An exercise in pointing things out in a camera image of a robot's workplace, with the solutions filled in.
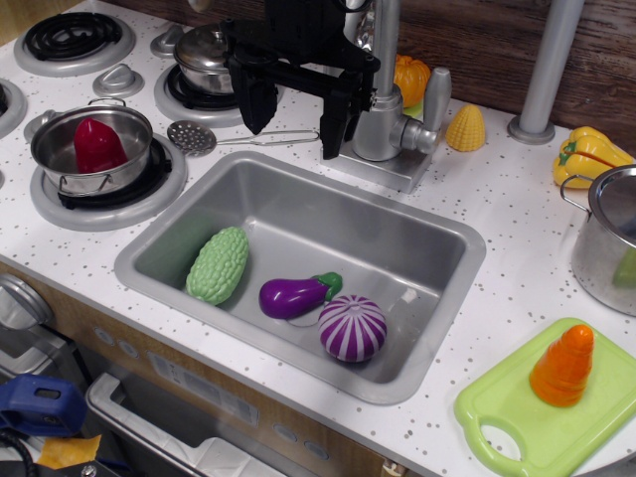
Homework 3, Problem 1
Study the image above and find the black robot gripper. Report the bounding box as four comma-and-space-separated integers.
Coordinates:
221, 1, 381, 160

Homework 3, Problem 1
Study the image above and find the silver toy faucet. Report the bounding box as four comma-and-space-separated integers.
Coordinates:
323, 1, 452, 194

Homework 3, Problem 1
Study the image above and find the small lidded steel pot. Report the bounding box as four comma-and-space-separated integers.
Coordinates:
173, 24, 234, 95

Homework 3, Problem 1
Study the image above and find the steel slotted skimmer spoon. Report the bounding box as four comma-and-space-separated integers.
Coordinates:
167, 120, 320, 156

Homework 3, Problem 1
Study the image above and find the orange pumpkin toy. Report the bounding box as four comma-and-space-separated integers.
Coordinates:
394, 55, 431, 108

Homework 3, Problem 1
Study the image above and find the back right stove burner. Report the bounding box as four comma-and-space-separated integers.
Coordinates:
153, 63, 287, 129

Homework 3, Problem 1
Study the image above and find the stove burner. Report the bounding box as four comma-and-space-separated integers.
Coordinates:
14, 12, 136, 78
0, 79, 28, 139
153, 63, 287, 129
30, 134, 187, 232

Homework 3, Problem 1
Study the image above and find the grey stove knob back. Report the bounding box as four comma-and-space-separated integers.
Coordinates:
150, 25, 185, 59

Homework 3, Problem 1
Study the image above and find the grey stove knob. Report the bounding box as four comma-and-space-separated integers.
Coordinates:
23, 109, 59, 143
92, 64, 145, 98
150, 25, 185, 59

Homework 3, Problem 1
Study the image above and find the front left stove burner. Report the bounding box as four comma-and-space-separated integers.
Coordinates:
30, 134, 187, 232

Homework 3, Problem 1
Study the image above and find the yellow corn toy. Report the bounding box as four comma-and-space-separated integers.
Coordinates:
445, 104, 486, 152

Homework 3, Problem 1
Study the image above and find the grey stove knob centre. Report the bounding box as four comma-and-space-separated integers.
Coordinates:
92, 64, 145, 98

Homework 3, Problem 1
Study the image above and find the green bitter melon toy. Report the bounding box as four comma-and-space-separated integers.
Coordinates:
186, 227, 249, 305

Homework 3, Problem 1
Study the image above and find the purple eggplant toy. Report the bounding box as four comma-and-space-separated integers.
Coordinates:
258, 272, 343, 320

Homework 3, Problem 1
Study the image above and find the grey toy sink basin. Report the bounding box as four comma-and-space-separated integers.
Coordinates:
114, 152, 486, 404

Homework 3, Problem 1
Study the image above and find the red pepper toy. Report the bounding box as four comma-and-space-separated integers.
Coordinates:
74, 117, 128, 174

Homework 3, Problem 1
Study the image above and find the back left stove burner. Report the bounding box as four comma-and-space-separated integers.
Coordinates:
14, 12, 136, 78

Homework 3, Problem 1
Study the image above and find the purple striped onion toy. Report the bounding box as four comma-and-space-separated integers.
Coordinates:
318, 295, 388, 363

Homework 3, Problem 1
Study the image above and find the grey stove knob left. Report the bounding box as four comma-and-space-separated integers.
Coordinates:
23, 109, 59, 143

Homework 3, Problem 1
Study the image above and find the far left stove burner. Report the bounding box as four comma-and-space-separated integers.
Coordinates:
0, 79, 28, 139

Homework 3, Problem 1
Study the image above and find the yellow bell pepper toy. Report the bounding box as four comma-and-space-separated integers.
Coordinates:
553, 126, 635, 189

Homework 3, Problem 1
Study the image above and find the large steel pot right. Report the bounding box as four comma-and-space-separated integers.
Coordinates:
560, 165, 635, 316

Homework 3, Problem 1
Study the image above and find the orange carrot toy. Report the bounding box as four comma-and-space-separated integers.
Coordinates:
529, 324, 595, 407

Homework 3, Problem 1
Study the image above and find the green plastic cutting board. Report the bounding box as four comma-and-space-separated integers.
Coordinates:
454, 318, 635, 476

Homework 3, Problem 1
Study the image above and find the blue clamp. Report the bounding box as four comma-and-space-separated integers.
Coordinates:
1, 374, 87, 437

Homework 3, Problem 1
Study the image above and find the steel pot with handles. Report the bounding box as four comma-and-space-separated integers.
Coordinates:
30, 102, 153, 197

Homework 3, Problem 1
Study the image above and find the grey vertical post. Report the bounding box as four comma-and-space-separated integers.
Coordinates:
508, 0, 584, 145

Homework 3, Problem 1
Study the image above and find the grey oven door handle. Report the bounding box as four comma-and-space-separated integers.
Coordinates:
85, 373, 288, 476

